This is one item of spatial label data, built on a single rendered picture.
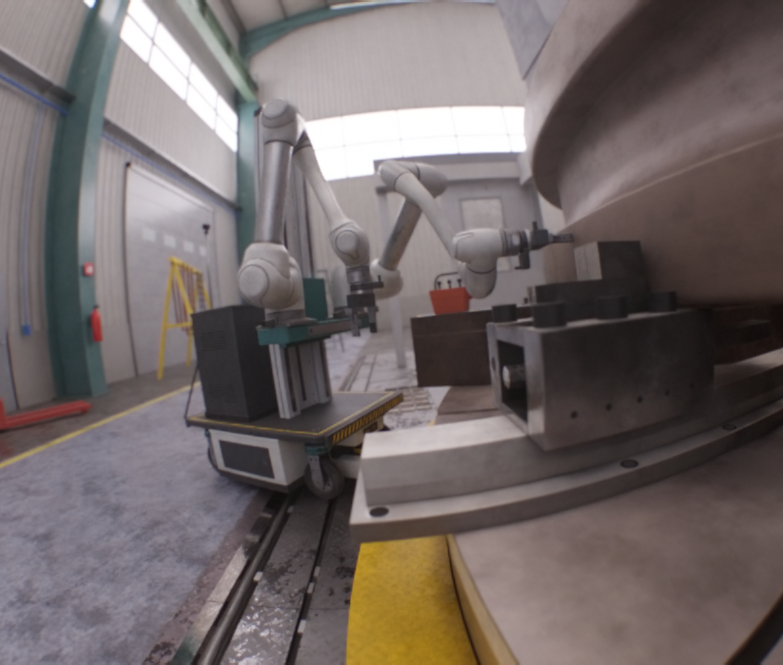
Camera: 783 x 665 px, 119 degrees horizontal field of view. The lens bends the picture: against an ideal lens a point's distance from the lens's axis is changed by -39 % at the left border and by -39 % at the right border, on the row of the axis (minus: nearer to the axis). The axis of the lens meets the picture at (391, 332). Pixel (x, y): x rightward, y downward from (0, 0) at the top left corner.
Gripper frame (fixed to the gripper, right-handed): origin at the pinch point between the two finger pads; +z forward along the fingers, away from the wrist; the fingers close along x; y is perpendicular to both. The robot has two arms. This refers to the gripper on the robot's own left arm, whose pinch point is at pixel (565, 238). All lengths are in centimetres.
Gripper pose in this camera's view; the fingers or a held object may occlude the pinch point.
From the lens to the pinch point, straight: 128.8
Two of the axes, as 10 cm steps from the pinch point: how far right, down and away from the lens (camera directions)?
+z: 9.9, -1.1, -1.3
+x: 1.2, -0.7, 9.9
